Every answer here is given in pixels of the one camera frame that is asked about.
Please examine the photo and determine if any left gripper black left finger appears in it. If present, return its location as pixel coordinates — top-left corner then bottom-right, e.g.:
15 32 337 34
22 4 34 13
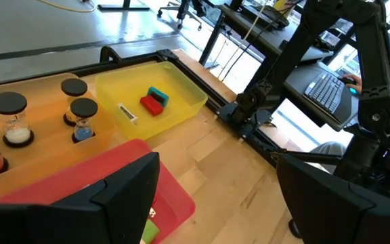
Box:
0 151 161 244

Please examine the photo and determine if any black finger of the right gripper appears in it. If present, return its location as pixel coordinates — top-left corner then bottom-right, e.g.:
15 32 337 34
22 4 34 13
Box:
271 150 342 167

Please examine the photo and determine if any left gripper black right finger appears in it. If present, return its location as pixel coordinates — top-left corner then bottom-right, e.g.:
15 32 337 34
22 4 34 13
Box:
276 153 390 244

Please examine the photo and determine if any white rectangular desk clock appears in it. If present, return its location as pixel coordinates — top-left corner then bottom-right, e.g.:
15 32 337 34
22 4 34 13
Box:
117 103 139 123

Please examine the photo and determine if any black hourglass white sand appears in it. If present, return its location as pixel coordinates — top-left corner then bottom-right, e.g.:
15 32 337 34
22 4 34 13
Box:
0 91 35 149

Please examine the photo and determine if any red rectangular desk clock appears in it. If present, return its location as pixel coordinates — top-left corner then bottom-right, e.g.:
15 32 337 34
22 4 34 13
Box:
139 95 165 117

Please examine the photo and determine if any grey office chair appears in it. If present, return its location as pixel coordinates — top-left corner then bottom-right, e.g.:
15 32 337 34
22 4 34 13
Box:
156 0 203 31

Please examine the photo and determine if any seated person's leg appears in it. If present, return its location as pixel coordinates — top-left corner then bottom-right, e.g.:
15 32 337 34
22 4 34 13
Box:
308 141 347 174

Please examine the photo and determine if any orange translucent plastic bin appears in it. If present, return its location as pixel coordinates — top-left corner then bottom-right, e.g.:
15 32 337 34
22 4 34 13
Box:
0 73 116 204

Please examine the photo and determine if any black keyboard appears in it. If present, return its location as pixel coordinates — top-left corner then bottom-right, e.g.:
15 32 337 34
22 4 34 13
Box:
303 71 347 115

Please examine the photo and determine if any seated person's hand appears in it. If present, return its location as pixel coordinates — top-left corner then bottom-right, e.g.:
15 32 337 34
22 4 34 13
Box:
345 73 364 94

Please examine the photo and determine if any black computer mouse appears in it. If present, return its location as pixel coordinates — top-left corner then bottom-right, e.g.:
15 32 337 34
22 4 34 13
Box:
339 77 360 98

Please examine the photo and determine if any red translucent plastic bin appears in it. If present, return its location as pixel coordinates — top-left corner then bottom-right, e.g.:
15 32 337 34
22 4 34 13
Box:
0 138 196 244

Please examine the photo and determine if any black hourglass blue sand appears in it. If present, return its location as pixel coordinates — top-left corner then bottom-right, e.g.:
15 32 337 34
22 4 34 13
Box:
70 97 99 144

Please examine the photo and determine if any black workstation desk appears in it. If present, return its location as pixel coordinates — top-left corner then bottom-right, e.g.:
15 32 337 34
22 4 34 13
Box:
198 0 390 133

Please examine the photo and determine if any black hourglass yellow sand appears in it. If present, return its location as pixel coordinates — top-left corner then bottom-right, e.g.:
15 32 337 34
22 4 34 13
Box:
60 77 89 127

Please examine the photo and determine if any yellow translucent plastic bin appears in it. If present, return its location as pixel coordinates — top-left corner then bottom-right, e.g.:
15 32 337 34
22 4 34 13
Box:
95 60 209 141

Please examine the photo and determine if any teal rectangular desk clock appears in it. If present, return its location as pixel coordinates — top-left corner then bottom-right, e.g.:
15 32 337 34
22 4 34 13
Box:
146 85 170 108

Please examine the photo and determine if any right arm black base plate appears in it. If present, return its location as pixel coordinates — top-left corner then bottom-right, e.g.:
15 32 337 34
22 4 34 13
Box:
217 101 274 138

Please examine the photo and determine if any white cable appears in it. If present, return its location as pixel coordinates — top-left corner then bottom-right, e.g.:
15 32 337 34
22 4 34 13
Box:
242 0 270 41

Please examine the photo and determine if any yellow cable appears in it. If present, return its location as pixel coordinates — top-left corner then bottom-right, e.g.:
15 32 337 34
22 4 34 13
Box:
35 0 98 14

